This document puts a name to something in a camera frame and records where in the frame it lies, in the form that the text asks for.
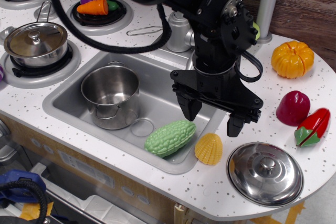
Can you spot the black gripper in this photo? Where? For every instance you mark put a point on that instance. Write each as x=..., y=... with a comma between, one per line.
x=224, y=91

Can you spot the yellow toy corn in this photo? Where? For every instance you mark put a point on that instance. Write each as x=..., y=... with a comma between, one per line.
x=209, y=149

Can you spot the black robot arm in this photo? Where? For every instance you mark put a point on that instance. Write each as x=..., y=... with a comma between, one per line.
x=223, y=33

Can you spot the steel pot lid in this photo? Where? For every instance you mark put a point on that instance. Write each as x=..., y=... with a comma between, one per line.
x=265, y=174

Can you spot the grey toy sink basin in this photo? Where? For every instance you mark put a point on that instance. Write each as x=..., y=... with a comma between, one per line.
x=158, y=107

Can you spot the steel pot in sink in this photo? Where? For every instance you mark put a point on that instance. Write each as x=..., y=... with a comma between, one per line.
x=112, y=94

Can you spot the green toy bitter gourd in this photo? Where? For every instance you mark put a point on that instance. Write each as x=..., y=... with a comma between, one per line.
x=170, y=138

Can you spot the dark red toy pepper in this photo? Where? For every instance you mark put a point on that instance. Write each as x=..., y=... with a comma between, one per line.
x=293, y=108

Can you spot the grey toy faucet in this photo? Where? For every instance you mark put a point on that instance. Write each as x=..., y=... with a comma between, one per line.
x=182, y=36

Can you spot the orange toy pumpkin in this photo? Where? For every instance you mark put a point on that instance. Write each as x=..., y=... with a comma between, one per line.
x=292, y=59

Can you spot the red toy chili pepper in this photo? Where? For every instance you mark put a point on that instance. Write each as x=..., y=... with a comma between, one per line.
x=313, y=128

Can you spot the grey vertical pole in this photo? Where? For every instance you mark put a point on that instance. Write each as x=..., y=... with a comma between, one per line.
x=264, y=17

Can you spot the black rear right burner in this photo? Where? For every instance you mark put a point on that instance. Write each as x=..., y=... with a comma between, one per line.
x=115, y=14

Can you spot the wooden toy kitchen cabinet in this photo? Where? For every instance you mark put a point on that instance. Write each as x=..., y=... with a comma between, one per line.
x=84, y=177

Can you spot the orange toy carrot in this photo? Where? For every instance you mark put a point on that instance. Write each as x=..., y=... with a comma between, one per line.
x=94, y=7

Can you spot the steel lidded saucepan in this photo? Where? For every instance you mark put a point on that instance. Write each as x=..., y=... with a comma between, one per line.
x=36, y=45

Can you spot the black front stove burner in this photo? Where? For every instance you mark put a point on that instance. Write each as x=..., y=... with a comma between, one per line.
x=20, y=71

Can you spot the blue clamp tool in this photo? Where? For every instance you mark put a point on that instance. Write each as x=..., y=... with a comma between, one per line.
x=22, y=187

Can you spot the wire pan handle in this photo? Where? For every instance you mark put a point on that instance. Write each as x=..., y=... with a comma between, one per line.
x=144, y=30

